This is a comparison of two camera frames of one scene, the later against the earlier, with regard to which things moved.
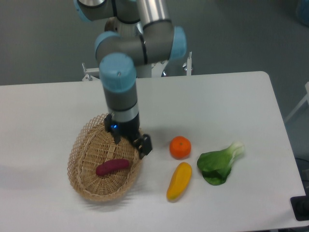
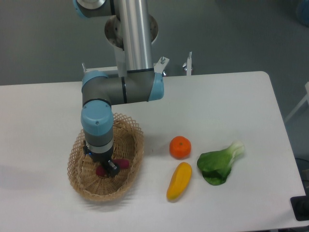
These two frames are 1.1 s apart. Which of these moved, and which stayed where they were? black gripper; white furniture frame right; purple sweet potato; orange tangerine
Moved: black gripper
Stayed: white furniture frame right; purple sweet potato; orange tangerine
